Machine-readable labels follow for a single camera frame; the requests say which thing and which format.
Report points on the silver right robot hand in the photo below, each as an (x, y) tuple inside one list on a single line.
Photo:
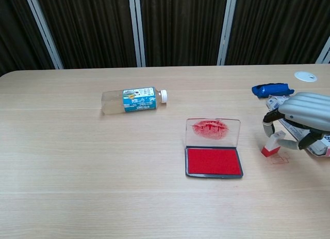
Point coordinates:
[(304, 109)]

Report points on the red and white stamp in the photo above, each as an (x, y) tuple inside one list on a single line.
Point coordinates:
[(271, 145)]

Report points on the clear plastic box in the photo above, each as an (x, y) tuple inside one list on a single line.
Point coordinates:
[(212, 161)]

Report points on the white red toothpaste box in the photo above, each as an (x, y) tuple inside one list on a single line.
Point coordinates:
[(274, 102)]

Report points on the blue plastic packet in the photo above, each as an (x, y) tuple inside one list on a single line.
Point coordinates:
[(272, 90)]

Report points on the black fabric partition panel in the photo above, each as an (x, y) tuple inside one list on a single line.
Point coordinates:
[(278, 27), (180, 27), (18, 35), (87, 27)]

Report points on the clear bottle teal label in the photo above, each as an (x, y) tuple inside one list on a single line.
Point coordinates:
[(134, 101)]

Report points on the grey metal partition post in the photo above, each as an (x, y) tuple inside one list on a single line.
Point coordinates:
[(325, 53), (45, 33), (138, 30), (227, 30)]

